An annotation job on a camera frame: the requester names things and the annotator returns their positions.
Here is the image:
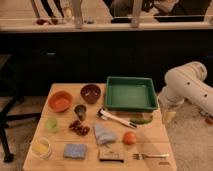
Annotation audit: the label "dark maroon bowl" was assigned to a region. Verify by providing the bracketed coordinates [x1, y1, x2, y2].
[80, 84, 101, 104]

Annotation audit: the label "metal fork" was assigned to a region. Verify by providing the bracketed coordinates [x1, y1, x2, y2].
[132, 153, 169, 160]

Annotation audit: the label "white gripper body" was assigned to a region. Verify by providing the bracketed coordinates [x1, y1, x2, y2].
[158, 98, 176, 125]

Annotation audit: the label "wooden table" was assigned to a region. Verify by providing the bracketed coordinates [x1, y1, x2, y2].
[23, 83, 177, 171]

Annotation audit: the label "small metal cup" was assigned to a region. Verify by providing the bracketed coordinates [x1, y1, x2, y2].
[74, 105, 87, 121]

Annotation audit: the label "bunch of red grapes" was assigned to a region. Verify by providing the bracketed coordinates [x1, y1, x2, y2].
[69, 120, 90, 136]

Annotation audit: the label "orange red bowl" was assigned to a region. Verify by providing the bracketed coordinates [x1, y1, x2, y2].
[48, 91, 72, 113]

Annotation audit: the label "black office chair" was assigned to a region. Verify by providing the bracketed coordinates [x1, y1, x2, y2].
[0, 56, 41, 163]

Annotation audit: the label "green pepper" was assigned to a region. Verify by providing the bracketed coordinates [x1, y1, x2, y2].
[130, 117, 153, 125]

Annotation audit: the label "blue grey cloth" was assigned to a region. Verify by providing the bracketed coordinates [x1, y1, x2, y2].
[94, 124, 117, 145]

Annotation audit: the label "orange tomato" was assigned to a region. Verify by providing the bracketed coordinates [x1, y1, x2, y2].
[123, 132, 137, 145]

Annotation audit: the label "blue sponge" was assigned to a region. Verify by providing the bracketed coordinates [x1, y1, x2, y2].
[63, 144, 87, 159]

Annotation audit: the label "small green cup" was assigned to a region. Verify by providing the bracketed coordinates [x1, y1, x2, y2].
[45, 118, 59, 133]

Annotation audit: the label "white black handled utensil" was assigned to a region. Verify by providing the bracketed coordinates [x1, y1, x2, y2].
[97, 109, 137, 129]

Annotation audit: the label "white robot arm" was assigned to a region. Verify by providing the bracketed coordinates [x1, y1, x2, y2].
[158, 61, 213, 124]

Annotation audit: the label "white bowl yellow contents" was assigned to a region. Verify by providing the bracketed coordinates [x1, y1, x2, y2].
[30, 137, 52, 159]

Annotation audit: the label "green plastic tray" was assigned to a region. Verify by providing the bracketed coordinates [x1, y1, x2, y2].
[105, 76, 158, 112]

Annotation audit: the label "brown wooden block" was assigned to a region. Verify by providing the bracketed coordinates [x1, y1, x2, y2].
[98, 148, 124, 162]

